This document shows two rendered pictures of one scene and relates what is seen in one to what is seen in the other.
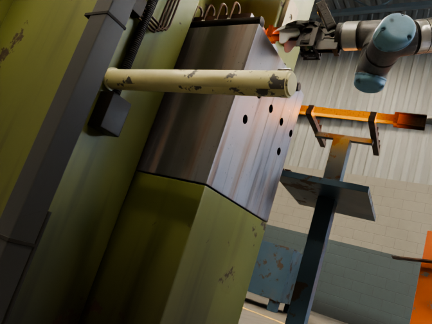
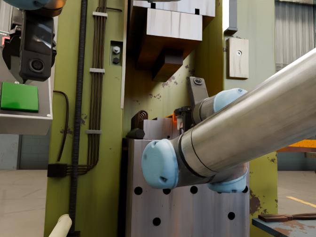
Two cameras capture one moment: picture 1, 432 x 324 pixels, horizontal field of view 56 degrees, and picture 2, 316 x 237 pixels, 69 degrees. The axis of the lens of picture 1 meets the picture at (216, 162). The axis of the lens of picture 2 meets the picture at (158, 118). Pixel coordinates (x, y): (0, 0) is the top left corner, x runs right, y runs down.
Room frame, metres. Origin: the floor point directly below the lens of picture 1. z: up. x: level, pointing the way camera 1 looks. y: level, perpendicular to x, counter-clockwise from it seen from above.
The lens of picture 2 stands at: (0.49, -0.53, 0.92)
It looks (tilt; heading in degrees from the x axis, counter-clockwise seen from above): 5 degrees up; 44
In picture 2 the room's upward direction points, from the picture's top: 2 degrees clockwise
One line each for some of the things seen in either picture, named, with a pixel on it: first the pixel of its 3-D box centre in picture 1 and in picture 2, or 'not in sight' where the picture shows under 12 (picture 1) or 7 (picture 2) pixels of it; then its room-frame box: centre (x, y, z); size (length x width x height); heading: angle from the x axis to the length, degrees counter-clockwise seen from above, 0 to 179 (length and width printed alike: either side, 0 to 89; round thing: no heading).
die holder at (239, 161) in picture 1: (186, 123); (170, 192); (1.25, 0.13, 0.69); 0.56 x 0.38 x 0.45; 55
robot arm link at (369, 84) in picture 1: (374, 65); (220, 161); (0.90, -0.30, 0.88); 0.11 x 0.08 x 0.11; 171
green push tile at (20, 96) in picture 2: not in sight; (20, 98); (0.65, 0.09, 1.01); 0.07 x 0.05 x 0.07; 170
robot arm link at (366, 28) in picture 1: (381, 36); (226, 112); (0.92, -0.30, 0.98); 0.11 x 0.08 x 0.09; 55
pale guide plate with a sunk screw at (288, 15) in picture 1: (287, 21); (238, 58); (1.41, -0.09, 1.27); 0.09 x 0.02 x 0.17; 145
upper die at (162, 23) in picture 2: not in sight; (162, 47); (1.20, 0.15, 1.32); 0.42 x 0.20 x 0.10; 55
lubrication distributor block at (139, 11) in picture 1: (131, 1); (57, 169); (0.84, 0.30, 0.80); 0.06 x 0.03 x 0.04; 145
